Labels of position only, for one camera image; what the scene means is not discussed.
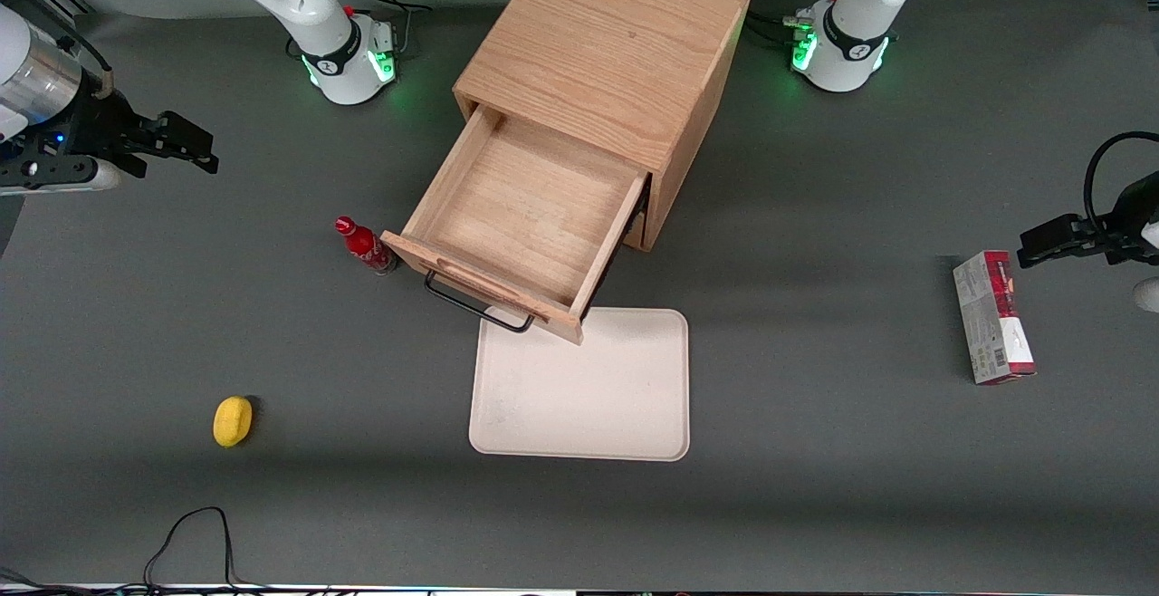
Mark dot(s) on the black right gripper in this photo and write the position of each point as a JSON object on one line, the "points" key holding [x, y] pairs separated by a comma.
{"points": [[93, 125]]}

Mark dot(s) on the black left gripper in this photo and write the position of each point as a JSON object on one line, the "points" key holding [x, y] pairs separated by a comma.
{"points": [[1133, 213]]}

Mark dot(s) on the oak wooden drawer cabinet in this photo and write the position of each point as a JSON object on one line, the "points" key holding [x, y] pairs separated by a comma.
{"points": [[607, 34]]}

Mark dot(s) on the grey and red carton box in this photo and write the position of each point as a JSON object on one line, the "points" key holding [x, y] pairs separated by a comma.
{"points": [[991, 320]]}

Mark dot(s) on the red cola bottle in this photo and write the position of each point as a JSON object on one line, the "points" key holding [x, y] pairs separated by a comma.
{"points": [[360, 241]]}

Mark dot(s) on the yellow lemon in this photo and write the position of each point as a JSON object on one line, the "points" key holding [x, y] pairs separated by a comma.
{"points": [[232, 421]]}

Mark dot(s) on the cream rectangular tray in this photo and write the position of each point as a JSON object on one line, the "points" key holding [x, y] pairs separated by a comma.
{"points": [[598, 397]]}

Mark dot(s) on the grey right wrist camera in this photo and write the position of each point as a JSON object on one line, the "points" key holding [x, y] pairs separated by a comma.
{"points": [[54, 175]]}

